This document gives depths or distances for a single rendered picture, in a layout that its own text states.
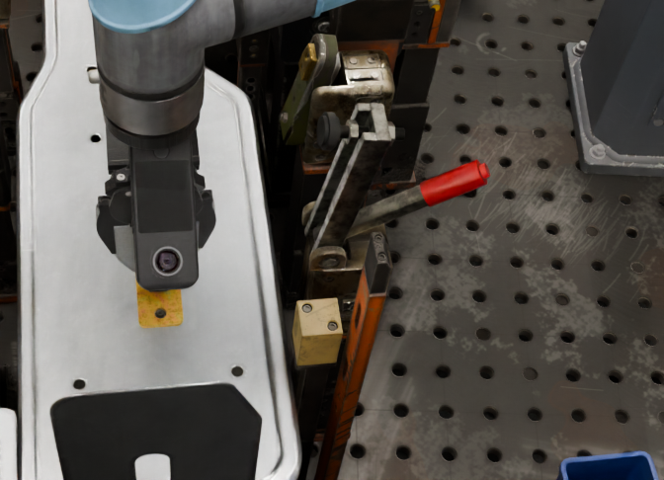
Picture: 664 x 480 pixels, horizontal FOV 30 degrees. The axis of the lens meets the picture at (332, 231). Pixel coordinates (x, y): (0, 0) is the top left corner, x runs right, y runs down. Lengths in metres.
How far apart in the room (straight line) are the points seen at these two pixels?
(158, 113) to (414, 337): 0.63
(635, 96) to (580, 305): 0.26
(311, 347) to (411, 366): 0.41
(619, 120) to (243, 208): 0.60
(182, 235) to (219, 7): 0.19
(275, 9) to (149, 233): 0.19
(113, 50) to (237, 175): 0.35
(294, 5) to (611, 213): 0.81
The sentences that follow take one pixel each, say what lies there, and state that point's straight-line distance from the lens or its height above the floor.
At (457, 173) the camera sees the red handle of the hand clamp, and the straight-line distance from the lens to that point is 1.00.
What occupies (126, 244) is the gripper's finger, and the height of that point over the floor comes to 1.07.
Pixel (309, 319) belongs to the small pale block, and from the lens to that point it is 1.00.
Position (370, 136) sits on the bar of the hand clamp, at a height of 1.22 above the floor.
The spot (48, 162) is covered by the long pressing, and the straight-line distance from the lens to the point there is 1.16.
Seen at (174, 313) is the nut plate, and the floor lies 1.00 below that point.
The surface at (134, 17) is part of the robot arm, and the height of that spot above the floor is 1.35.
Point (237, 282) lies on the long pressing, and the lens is 1.09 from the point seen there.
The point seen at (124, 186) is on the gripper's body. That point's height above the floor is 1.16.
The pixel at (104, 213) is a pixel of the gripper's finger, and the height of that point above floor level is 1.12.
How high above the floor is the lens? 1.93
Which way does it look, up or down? 56 degrees down
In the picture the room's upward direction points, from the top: 10 degrees clockwise
